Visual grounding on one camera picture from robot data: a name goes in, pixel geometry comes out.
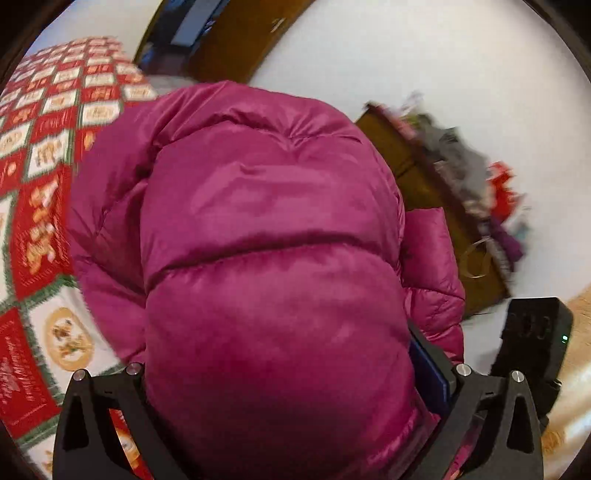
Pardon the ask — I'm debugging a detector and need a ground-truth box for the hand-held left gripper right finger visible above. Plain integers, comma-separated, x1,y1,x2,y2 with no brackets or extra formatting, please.
406,320,546,480

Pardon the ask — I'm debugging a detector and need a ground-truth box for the brown wooden cabinet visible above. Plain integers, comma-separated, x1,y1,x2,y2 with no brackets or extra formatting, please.
355,104,514,320

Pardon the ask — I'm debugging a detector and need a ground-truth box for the brown wooden door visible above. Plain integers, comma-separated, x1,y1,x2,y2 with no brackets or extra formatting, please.
185,0,320,85

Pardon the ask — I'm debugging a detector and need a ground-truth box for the magenta down jacket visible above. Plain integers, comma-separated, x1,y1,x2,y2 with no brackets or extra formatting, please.
66,80,467,480

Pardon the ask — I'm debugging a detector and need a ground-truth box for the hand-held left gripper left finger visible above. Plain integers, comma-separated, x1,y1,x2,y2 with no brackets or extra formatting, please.
52,362,188,480

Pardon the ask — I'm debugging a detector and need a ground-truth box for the red patterned bed quilt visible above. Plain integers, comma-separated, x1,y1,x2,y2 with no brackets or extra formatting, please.
0,36,160,480

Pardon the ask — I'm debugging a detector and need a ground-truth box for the pile of mixed clothes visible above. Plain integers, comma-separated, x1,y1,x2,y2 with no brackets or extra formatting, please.
379,91,533,278

